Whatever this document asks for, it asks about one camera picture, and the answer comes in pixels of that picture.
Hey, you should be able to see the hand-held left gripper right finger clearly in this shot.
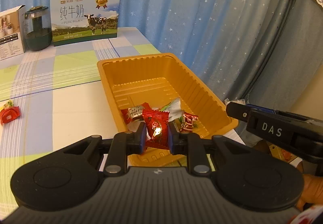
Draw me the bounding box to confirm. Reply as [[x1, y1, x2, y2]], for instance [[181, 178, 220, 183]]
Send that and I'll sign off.
[[168, 122, 255, 176]]

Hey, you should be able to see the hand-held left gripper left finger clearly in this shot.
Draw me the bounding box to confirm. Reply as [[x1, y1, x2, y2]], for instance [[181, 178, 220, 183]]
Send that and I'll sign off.
[[61, 122, 148, 176]]

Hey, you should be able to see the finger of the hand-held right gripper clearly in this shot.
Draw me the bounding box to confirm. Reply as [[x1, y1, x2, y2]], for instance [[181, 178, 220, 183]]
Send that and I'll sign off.
[[226, 102, 251, 121], [247, 104, 323, 130]]

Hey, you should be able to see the white crinkled wrapper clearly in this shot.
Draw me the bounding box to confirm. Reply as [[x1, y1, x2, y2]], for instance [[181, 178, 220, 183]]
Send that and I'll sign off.
[[224, 98, 246, 106]]

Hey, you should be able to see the small red candy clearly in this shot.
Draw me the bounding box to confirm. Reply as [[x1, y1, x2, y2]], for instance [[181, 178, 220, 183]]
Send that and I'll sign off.
[[180, 112, 200, 133]]

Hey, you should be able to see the green-edged snack packet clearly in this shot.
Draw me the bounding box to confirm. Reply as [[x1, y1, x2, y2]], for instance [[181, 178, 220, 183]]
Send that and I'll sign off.
[[159, 97, 182, 122]]

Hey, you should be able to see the orange plastic tray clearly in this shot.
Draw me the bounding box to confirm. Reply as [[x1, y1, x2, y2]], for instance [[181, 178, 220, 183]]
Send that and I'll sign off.
[[97, 53, 239, 167]]

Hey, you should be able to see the person's right hand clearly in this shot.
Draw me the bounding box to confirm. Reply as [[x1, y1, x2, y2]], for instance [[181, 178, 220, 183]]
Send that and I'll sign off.
[[295, 173, 323, 212]]

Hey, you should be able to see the grey clear snack packet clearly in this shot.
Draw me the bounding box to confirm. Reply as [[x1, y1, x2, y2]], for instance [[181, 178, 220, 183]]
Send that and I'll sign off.
[[127, 120, 145, 135]]

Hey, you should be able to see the gold box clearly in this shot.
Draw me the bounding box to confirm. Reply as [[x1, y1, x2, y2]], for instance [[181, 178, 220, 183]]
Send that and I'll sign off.
[[252, 138, 303, 164]]

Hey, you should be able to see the red packet with silver label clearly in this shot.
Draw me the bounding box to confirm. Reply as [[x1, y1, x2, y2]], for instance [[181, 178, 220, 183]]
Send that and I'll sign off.
[[121, 103, 152, 121]]

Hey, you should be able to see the checked pastel tablecloth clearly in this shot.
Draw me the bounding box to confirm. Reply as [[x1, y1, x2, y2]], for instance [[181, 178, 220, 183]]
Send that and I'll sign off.
[[0, 27, 243, 164]]

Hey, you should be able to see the blue star-print curtain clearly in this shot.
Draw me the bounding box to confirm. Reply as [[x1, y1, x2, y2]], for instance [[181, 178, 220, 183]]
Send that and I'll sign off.
[[0, 0, 323, 113]]

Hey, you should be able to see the milk carton box with cow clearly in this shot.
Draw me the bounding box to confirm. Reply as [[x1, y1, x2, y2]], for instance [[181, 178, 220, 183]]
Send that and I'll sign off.
[[49, 0, 121, 47]]

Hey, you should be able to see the red gift-shaped snack packet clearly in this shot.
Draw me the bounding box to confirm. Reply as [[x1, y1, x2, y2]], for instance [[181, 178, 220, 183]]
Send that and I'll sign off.
[[0, 106, 21, 125]]

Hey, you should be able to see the yellow green candy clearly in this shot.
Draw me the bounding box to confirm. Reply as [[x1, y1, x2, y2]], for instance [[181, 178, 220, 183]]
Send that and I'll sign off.
[[0, 99, 14, 111]]

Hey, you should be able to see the dark green glass jar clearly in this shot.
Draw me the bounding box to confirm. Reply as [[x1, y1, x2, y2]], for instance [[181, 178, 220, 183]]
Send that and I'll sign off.
[[23, 6, 53, 52]]

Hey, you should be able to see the small white product box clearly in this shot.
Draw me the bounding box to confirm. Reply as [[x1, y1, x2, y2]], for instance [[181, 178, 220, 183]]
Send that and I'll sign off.
[[0, 5, 26, 61]]

